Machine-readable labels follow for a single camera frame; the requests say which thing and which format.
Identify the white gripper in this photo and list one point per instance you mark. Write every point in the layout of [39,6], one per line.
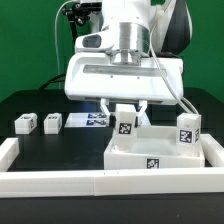
[91,76]

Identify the white square table top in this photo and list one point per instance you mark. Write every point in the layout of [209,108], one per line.
[155,147]

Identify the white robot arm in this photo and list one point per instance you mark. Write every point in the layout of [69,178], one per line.
[132,54]

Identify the white marker sheet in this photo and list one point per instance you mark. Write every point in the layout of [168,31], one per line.
[90,119]

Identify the white U-shaped fence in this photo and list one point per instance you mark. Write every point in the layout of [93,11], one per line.
[120,182]

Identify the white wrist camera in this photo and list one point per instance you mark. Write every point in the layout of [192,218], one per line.
[97,42]

